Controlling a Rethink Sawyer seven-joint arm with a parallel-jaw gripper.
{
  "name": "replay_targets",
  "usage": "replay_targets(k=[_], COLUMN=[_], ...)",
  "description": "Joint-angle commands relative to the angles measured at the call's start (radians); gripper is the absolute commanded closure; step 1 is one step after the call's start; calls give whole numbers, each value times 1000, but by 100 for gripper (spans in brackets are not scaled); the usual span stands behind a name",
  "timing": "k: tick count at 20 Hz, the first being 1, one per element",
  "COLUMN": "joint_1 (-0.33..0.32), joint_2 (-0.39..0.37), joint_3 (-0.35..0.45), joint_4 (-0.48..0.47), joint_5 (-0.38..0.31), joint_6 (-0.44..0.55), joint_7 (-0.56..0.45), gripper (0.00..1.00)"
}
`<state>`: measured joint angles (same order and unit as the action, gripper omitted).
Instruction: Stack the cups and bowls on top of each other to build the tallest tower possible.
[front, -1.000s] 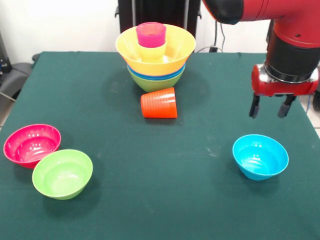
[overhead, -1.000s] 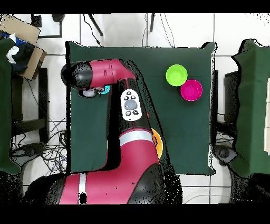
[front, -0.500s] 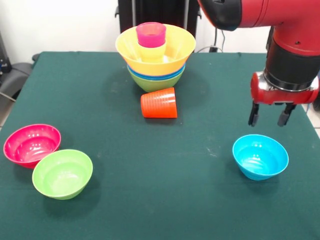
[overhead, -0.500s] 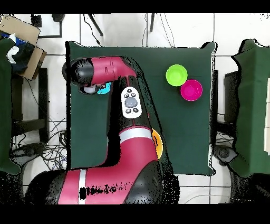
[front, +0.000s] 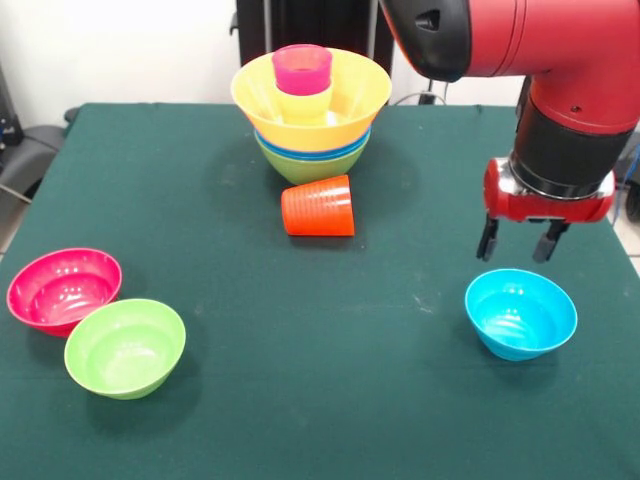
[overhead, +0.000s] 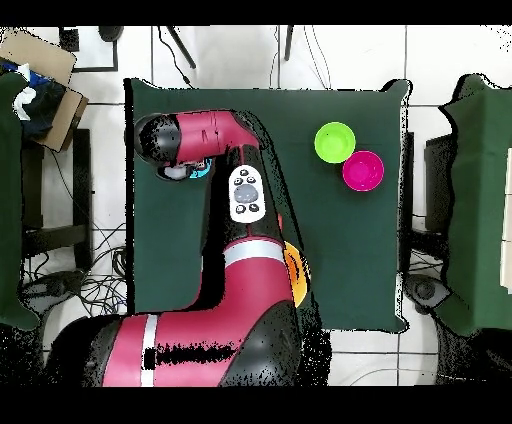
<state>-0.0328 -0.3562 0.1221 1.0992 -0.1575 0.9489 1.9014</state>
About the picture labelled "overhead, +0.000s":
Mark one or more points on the green cloth covered table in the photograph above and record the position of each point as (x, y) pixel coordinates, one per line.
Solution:
(10, 200)
(476, 200)

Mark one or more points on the cardboard box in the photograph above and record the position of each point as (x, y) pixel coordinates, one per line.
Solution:
(40, 56)

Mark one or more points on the small light blue bowl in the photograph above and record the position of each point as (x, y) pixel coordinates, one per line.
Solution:
(200, 172)

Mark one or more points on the small pink bowl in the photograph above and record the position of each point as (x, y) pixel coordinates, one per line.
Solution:
(363, 171)

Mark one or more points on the black tripod leg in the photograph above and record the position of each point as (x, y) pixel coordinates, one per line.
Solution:
(288, 40)
(182, 48)

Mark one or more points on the large orange bowl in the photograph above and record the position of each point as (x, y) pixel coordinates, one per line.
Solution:
(298, 272)

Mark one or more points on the dark green tablecloth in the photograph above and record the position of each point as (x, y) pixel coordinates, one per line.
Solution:
(352, 240)

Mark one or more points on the bundle of clothes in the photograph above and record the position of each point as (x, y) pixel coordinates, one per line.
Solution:
(42, 108)

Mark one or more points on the dark grey pedestal foot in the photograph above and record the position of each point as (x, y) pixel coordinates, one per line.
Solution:
(60, 282)
(426, 290)

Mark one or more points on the small green bowl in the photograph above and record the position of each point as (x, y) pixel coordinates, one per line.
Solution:
(334, 142)

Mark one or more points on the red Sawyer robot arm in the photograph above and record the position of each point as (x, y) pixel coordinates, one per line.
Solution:
(248, 288)

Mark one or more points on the white box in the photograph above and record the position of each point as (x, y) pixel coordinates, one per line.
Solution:
(507, 220)

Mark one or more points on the black stool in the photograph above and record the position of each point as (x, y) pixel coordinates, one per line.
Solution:
(82, 180)

